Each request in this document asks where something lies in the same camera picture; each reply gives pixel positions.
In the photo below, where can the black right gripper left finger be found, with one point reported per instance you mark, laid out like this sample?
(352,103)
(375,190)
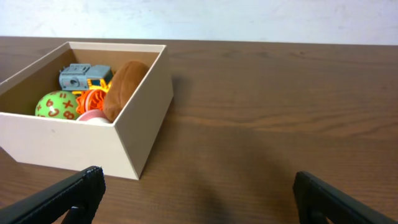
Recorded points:
(77,198)

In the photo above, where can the pink pig toy figure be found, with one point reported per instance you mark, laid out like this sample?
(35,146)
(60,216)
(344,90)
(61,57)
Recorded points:
(94,116)

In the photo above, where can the green ball with red numbers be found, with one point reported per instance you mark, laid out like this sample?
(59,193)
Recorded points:
(58,104)

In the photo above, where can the orange ribbed round toy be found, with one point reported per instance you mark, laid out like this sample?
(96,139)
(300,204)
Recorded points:
(90,100)

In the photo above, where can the white cardboard box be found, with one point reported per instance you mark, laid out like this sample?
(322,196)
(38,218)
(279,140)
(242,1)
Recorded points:
(120,148)

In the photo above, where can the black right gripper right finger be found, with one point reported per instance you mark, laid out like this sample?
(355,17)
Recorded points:
(318,202)

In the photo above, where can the brown plush toy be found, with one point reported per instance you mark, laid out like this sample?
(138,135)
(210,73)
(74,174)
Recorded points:
(124,83)

